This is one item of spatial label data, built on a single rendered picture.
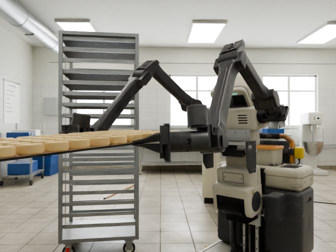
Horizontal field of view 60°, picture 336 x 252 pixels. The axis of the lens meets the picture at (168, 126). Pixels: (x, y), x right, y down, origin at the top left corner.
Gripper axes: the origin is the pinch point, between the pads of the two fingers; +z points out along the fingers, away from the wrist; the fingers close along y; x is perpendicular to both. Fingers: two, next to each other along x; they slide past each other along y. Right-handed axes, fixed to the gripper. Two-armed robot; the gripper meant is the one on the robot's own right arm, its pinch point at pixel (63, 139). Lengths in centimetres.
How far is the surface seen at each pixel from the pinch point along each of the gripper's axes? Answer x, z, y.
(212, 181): 113, -285, -76
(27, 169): -197, -438, -77
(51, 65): -209, -618, 146
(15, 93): -257, -532, 70
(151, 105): 32, -609, 47
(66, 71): -37, -135, 48
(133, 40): 17, -140, 74
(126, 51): 11, -140, 65
